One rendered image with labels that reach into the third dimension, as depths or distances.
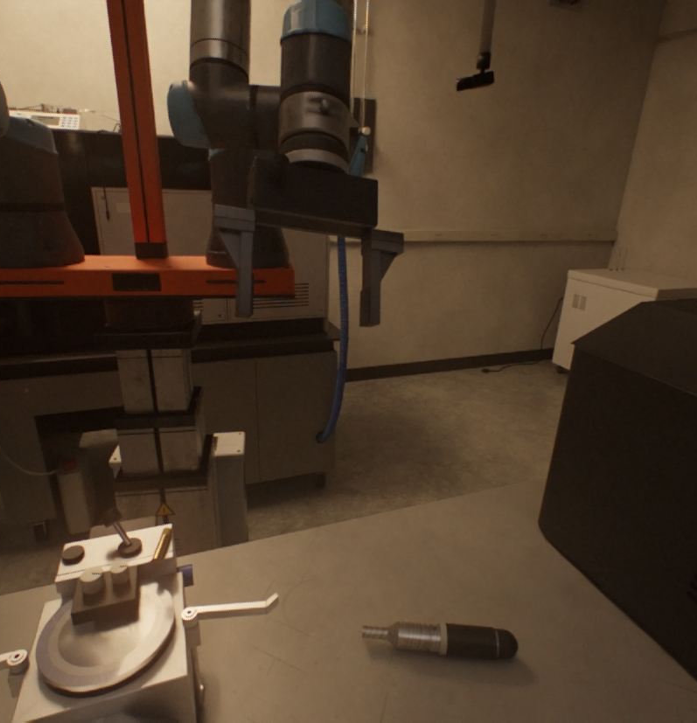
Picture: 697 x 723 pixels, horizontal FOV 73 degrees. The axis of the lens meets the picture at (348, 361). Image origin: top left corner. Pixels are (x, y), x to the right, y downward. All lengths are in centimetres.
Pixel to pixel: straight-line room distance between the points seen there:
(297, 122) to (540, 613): 55
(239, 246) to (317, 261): 138
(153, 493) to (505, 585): 68
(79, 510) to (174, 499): 116
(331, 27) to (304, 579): 57
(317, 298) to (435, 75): 191
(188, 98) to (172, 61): 229
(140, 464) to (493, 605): 69
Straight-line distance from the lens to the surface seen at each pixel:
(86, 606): 42
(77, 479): 208
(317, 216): 49
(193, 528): 106
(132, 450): 99
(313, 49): 56
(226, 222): 48
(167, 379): 93
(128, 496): 103
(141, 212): 97
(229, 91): 67
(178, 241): 177
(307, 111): 52
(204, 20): 72
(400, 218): 324
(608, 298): 359
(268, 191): 49
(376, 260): 51
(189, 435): 96
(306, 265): 184
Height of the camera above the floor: 129
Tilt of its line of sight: 20 degrees down
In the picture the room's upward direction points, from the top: 2 degrees clockwise
